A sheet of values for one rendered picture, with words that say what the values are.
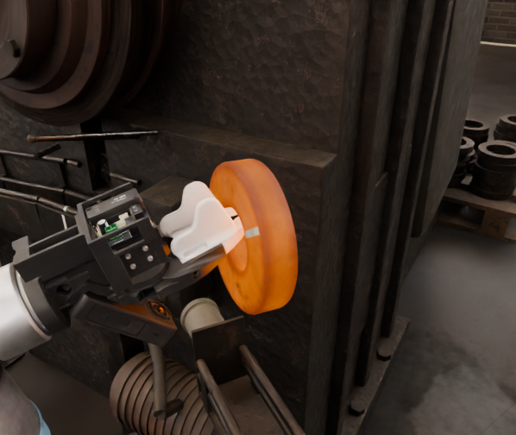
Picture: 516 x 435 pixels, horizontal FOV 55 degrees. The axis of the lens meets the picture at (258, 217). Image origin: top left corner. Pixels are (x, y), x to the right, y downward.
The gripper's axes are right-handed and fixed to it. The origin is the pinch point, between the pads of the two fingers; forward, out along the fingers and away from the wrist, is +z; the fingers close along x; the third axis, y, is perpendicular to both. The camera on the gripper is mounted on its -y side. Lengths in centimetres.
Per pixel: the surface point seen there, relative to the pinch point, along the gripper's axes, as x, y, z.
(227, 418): -3.5, -21.9, -9.9
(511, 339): 35, -117, 83
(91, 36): 36.0, 13.2, -4.5
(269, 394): -2.3, -23.7, -4.2
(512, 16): 386, -187, 462
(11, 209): 64, -19, -32
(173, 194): 31.3, -12.3, -2.6
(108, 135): 40.7, -2.8, -8.0
